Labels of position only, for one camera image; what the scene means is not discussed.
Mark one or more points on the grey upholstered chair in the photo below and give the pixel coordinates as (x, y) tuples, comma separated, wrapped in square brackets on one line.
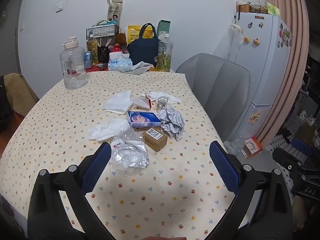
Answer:
[(217, 87)]

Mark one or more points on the red bottle cap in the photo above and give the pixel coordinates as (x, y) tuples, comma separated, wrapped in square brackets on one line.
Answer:
[(116, 48)]

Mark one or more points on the large clear water jug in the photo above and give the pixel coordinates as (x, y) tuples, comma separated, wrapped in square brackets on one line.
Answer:
[(73, 72)]

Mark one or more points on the black pen holder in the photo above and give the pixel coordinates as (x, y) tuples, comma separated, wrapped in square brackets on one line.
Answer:
[(103, 53)]

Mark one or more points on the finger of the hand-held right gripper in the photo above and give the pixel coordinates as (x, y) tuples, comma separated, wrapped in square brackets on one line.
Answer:
[(302, 145), (283, 156)]

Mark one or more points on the newspaper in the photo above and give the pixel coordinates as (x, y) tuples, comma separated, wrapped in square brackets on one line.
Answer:
[(172, 125)]

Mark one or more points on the red white carton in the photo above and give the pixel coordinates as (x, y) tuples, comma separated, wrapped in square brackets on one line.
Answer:
[(142, 103)]

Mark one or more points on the large white tissue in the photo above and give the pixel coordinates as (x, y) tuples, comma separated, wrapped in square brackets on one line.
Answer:
[(155, 95)]

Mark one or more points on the white light switch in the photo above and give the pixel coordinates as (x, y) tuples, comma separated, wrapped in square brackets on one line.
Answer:
[(60, 7)]

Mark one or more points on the orange white box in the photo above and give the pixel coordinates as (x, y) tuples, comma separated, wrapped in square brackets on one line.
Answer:
[(252, 147)]

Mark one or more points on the green box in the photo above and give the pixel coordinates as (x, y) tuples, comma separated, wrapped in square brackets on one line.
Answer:
[(163, 26)]

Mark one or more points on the small herbal tea bottle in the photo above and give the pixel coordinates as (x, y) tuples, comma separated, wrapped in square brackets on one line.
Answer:
[(92, 47)]

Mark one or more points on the wooden basket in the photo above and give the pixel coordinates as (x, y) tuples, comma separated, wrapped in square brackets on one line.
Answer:
[(243, 8)]

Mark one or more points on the floral tablecloth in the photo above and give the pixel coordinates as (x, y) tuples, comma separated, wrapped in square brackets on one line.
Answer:
[(62, 110)]

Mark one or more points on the pink curtain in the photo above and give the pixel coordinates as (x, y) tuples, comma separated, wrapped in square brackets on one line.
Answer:
[(292, 55)]

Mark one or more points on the orange fruit magnet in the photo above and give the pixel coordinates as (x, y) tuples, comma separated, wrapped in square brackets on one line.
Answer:
[(246, 39)]

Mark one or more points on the person's right forearm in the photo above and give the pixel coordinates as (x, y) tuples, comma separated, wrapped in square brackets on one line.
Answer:
[(303, 217)]

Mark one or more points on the small cardboard box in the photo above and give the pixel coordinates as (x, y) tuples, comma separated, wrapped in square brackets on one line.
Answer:
[(155, 141)]

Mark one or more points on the dark cloth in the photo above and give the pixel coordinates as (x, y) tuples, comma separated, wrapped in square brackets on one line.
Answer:
[(5, 110)]

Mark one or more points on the cluster of picture magnets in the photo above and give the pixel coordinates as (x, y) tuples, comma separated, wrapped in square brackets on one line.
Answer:
[(285, 36)]

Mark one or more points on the clear plastic packaging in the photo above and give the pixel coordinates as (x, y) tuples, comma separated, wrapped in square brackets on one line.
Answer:
[(130, 155)]

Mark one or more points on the grey towel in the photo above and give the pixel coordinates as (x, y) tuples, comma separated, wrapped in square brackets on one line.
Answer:
[(140, 67)]

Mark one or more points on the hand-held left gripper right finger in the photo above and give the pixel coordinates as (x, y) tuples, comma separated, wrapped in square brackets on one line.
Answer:
[(223, 165)]

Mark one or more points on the yellow snack pouch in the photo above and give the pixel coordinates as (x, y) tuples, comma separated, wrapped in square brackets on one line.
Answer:
[(132, 33)]

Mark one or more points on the white fridge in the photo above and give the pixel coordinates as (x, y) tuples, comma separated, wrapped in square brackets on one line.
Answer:
[(262, 67)]

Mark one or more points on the white tote bag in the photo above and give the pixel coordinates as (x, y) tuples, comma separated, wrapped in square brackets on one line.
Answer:
[(233, 45)]

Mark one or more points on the yellow flower magnet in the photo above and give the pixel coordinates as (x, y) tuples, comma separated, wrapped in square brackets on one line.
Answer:
[(255, 117)]

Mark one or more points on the yellow animal magnet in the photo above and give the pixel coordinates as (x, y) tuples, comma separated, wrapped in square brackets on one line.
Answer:
[(255, 41)]

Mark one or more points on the blue packet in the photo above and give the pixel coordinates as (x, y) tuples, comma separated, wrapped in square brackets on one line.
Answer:
[(142, 118)]

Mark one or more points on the white plastic wrapper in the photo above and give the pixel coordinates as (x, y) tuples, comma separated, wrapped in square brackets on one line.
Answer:
[(107, 128)]

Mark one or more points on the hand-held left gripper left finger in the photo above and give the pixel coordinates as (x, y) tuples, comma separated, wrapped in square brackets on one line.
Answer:
[(98, 162)]

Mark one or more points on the tall printed paper carton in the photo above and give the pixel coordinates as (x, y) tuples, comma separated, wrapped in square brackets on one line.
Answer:
[(115, 10)]

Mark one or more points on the navy lunch bag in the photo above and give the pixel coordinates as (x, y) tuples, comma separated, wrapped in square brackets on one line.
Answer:
[(142, 51)]

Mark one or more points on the brown plush toy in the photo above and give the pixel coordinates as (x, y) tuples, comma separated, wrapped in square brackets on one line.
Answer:
[(120, 39)]

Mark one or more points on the olive cushion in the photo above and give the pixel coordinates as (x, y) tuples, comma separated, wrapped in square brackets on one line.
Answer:
[(17, 87)]

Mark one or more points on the blue tissue box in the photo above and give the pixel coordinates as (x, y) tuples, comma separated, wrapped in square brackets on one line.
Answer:
[(120, 65)]

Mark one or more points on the large herbal tea bottle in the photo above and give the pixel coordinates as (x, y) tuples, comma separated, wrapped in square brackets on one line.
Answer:
[(164, 57)]

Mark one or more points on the clear plastic bag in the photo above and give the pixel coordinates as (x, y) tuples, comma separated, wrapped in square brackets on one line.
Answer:
[(233, 145)]

